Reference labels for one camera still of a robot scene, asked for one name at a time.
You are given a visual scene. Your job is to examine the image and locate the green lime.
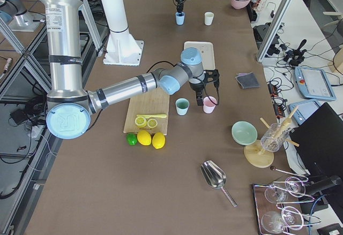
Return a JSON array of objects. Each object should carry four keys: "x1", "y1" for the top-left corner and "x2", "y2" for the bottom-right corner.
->
[{"x1": 126, "y1": 133, "x2": 138, "y2": 146}]

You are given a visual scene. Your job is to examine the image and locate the beige rabbit tray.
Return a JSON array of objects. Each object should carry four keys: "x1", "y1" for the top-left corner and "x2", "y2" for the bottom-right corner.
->
[{"x1": 184, "y1": 41, "x2": 216, "y2": 70}]

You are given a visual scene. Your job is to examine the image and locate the whole lemon near board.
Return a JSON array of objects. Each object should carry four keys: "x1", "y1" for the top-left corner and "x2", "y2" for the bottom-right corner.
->
[{"x1": 152, "y1": 132, "x2": 166, "y2": 149}]

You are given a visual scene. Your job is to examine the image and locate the blue cup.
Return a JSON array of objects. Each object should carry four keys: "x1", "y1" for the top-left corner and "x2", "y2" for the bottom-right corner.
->
[{"x1": 175, "y1": 12, "x2": 185, "y2": 25}]

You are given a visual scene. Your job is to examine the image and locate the lower lemon half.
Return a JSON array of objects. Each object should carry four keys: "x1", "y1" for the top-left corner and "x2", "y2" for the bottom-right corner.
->
[{"x1": 135, "y1": 116, "x2": 147, "y2": 128}]

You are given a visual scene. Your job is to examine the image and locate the wooden cutting board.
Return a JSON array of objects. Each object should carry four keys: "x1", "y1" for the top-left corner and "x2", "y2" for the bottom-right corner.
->
[{"x1": 123, "y1": 88, "x2": 169, "y2": 135}]

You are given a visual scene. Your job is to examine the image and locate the metal scoop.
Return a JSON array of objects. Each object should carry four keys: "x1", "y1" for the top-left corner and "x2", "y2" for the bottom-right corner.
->
[{"x1": 200, "y1": 160, "x2": 237, "y2": 207}]

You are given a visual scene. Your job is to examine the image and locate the glass mug on stand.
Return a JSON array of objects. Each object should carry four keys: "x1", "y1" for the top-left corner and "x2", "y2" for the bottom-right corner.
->
[{"x1": 260, "y1": 123, "x2": 290, "y2": 152}]

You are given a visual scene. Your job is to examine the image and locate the upper lemon half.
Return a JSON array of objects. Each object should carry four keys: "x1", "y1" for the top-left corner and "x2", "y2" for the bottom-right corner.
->
[{"x1": 147, "y1": 118, "x2": 158, "y2": 129}]

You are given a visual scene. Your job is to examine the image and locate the black framed mirror tray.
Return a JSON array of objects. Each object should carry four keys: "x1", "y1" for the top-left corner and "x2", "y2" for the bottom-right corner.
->
[{"x1": 251, "y1": 184, "x2": 322, "y2": 234}]

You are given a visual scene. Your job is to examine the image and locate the yellow plastic knife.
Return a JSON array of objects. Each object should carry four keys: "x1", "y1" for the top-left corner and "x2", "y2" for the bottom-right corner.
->
[{"x1": 136, "y1": 114, "x2": 167, "y2": 119}]

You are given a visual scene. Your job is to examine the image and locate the grey folded cloth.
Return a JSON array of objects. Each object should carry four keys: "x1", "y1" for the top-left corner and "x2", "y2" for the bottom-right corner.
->
[{"x1": 235, "y1": 72, "x2": 260, "y2": 89}]

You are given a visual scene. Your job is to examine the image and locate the wooden cup stand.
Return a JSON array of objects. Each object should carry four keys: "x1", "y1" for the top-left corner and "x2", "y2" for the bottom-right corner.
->
[{"x1": 244, "y1": 107, "x2": 300, "y2": 168}]

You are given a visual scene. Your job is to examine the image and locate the green cup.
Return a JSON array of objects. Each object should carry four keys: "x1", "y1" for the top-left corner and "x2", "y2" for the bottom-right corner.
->
[{"x1": 175, "y1": 98, "x2": 190, "y2": 116}]

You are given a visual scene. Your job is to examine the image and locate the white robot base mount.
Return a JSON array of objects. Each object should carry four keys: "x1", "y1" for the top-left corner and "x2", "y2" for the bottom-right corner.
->
[{"x1": 101, "y1": 0, "x2": 144, "y2": 66}]

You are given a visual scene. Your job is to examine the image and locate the blue teach pendant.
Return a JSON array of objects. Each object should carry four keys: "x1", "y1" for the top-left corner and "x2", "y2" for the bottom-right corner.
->
[{"x1": 294, "y1": 66, "x2": 337, "y2": 101}]

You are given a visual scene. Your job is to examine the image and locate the lemon half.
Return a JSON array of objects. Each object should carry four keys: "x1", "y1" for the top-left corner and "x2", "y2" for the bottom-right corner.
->
[
  {"x1": 135, "y1": 116, "x2": 147, "y2": 128},
  {"x1": 147, "y1": 118, "x2": 158, "y2": 129}
]

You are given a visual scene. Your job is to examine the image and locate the green bowl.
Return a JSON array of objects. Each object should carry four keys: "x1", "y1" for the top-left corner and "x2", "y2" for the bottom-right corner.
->
[{"x1": 232, "y1": 121, "x2": 257, "y2": 146}]

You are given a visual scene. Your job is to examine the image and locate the pink cup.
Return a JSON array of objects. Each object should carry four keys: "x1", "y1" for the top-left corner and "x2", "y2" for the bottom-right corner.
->
[{"x1": 203, "y1": 96, "x2": 217, "y2": 113}]

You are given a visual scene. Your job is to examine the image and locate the cream cup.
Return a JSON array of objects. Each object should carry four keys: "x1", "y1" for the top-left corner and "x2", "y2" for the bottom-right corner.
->
[{"x1": 204, "y1": 12, "x2": 214, "y2": 26}]

